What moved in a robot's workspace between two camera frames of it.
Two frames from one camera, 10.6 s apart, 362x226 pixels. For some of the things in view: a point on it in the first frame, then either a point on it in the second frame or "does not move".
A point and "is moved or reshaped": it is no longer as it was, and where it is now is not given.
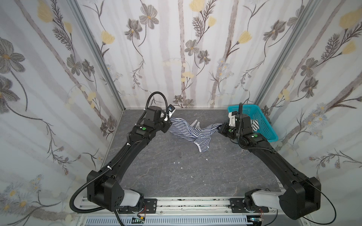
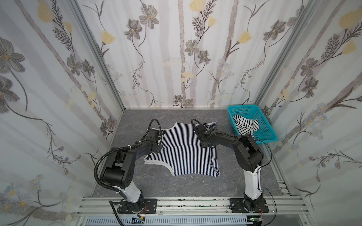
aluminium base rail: (151, 206) does not move
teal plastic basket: (254, 112) does not move
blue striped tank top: (181, 129) is moved or reshaped
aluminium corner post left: (77, 8) does not move
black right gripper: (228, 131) -> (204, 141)
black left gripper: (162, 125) -> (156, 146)
